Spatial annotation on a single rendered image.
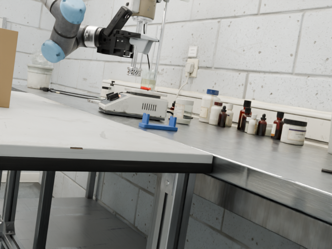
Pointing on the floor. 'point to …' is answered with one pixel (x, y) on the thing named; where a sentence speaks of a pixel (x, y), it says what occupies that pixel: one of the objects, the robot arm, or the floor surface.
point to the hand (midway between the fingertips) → (155, 38)
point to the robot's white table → (95, 158)
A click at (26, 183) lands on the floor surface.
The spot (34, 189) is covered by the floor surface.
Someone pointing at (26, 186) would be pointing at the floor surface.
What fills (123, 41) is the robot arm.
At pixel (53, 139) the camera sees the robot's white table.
